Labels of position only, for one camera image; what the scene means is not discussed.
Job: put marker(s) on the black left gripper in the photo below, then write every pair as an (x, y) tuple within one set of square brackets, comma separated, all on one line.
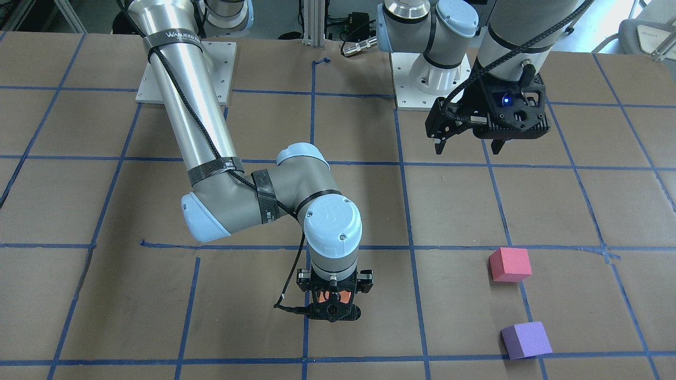
[(476, 98)]

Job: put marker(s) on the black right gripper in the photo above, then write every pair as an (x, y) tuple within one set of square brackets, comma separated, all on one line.
[(302, 279)]

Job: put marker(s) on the orange foam cube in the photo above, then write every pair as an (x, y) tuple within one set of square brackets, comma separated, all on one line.
[(342, 296)]

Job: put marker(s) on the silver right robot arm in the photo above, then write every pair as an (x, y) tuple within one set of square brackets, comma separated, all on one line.
[(224, 200)]

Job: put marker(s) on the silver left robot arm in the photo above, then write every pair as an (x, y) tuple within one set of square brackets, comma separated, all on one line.
[(520, 34)]

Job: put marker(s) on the red foam cube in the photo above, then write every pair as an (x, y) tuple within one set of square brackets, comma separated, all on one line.
[(510, 265)]

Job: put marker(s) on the purple foam cube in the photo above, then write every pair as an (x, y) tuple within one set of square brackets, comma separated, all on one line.
[(526, 340)]

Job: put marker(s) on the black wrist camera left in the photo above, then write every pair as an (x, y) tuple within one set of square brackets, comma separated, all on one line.
[(513, 111)]

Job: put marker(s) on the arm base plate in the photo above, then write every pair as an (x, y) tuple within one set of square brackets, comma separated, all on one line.
[(219, 59), (418, 83)]

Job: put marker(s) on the aluminium frame post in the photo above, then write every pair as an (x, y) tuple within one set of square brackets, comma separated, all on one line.
[(314, 23)]

